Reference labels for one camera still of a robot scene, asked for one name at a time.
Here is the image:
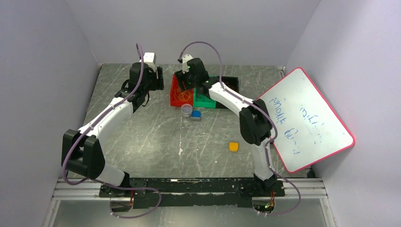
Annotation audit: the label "purple cable hose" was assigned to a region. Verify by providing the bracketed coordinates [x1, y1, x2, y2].
[178, 41, 302, 218]
[61, 43, 163, 219]

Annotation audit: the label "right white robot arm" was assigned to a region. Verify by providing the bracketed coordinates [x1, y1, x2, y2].
[175, 54, 277, 196]

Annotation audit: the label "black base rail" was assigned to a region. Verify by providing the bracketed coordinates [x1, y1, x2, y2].
[98, 177, 285, 209]

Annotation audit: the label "right purple cable hose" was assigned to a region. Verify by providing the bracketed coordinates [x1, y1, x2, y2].
[178, 41, 302, 218]

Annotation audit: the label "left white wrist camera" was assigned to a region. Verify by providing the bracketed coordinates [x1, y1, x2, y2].
[143, 52, 156, 71]

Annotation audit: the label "black plastic bin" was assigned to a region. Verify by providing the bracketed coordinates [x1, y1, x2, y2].
[216, 76, 239, 109]

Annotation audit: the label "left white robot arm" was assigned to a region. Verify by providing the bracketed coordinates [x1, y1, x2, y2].
[61, 62, 164, 197]

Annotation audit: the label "green plastic bin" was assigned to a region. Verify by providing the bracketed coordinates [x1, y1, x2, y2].
[193, 88, 216, 109]

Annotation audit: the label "orange yellow block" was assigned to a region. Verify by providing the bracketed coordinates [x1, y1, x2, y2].
[228, 141, 239, 152]

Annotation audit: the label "clear plastic cup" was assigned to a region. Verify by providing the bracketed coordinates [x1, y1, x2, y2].
[181, 104, 193, 118]

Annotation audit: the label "red plastic bin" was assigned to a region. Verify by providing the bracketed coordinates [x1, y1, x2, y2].
[170, 75, 193, 107]

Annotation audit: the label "purple dark cables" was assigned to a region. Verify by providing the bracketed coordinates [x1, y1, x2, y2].
[195, 91, 212, 104]

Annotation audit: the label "white board with pink frame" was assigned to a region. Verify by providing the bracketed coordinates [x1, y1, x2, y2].
[259, 67, 356, 173]

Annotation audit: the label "left purple cable hose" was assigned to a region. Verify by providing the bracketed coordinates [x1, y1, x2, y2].
[61, 43, 163, 219]

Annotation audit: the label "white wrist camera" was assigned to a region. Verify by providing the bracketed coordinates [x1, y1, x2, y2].
[143, 52, 156, 71]
[178, 54, 193, 65]

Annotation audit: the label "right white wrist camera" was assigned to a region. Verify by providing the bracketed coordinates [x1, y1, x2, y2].
[178, 54, 193, 65]

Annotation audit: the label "blue block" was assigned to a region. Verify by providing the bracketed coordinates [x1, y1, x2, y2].
[191, 110, 201, 121]

